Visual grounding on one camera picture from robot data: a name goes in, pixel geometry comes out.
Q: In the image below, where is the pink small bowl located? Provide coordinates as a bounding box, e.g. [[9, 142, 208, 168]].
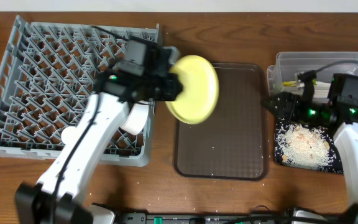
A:
[[121, 103, 149, 135]]

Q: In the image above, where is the dark brown serving tray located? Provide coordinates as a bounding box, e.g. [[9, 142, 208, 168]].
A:
[[173, 63, 269, 181]]

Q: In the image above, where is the yellow round plate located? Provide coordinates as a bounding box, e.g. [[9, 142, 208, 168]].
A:
[[165, 55, 219, 124]]

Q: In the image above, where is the green snack wrapper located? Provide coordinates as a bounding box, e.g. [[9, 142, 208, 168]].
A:
[[282, 79, 318, 88]]

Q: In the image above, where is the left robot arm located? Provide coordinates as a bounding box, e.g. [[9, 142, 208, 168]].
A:
[[14, 37, 183, 223]]

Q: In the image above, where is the white paper napkin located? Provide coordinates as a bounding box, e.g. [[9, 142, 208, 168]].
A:
[[313, 82, 331, 98]]

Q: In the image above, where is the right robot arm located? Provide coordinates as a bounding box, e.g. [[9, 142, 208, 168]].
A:
[[261, 70, 358, 223]]

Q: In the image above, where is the white cup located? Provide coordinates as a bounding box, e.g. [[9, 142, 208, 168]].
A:
[[61, 126, 80, 145]]

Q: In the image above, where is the black flat waste tray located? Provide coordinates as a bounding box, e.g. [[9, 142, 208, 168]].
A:
[[273, 119, 343, 174]]

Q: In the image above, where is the grey plastic dish rack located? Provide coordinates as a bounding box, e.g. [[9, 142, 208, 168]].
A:
[[0, 17, 162, 160]]

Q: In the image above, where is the clear plastic waste bin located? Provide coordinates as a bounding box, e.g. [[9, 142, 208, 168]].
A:
[[267, 52, 358, 103]]

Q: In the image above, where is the black rail at table edge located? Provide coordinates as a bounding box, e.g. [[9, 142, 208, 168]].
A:
[[114, 205, 340, 224]]

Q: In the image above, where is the spilled rice pile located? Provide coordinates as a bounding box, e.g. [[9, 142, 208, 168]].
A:
[[275, 124, 334, 170]]

